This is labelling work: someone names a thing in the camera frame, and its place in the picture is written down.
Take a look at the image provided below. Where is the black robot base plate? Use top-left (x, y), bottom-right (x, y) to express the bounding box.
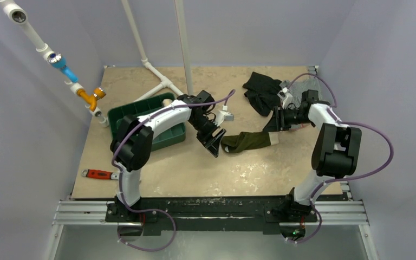
top-left (105, 194), bottom-right (317, 237)

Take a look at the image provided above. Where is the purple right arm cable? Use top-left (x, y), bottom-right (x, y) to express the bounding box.
top-left (287, 73), bottom-right (394, 244)

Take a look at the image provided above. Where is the cream rolled underwear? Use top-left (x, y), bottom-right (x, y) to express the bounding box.
top-left (162, 99), bottom-right (174, 109)

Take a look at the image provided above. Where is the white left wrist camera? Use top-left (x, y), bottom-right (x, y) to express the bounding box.
top-left (215, 110), bottom-right (235, 126)

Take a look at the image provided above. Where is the grey striped underwear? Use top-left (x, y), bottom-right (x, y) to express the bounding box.
top-left (279, 77), bottom-right (323, 106)

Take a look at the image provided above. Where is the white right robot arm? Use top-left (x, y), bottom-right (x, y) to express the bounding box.
top-left (263, 88), bottom-right (362, 220)

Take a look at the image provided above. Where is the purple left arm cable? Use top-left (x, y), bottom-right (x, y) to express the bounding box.
top-left (111, 89), bottom-right (236, 252)

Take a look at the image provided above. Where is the adjustable wrench red handle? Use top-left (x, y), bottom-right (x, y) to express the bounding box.
top-left (81, 169), bottom-right (119, 180)

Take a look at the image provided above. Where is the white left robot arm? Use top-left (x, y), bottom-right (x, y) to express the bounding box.
top-left (110, 90), bottom-right (226, 222)

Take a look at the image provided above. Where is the green divided organizer tray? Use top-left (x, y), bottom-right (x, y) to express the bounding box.
top-left (107, 92), bottom-right (186, 152)

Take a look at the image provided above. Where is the olive green underwear cream waistband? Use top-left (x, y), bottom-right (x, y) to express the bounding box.
top-left (220, 132), bottom-right (280, 154)

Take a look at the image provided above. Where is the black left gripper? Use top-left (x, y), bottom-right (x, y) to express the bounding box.
top-left (188, 115), bottom-right (225, 157)

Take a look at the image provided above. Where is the white PVC pipe frame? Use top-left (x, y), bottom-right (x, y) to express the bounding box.
top-left (120, 1), bottom-right (194, 100)

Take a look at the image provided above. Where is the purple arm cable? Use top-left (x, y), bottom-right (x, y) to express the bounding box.
top-left (287, 73), bottom-right (394, 244)
top-left (111, 89), bottom-right (236, 252)

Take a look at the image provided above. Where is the black striped underwear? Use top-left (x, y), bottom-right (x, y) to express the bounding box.
top-left (243, 71), bottom-right (282, 116)

